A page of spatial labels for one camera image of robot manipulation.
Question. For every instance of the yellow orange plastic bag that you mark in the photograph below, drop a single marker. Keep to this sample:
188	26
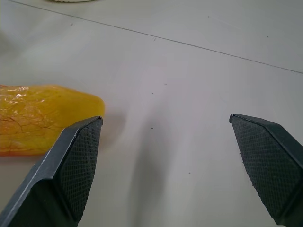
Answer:
35	118

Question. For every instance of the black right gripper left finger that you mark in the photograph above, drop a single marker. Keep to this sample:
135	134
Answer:
59	179

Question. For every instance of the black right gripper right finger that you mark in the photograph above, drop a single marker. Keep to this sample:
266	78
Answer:
267	165

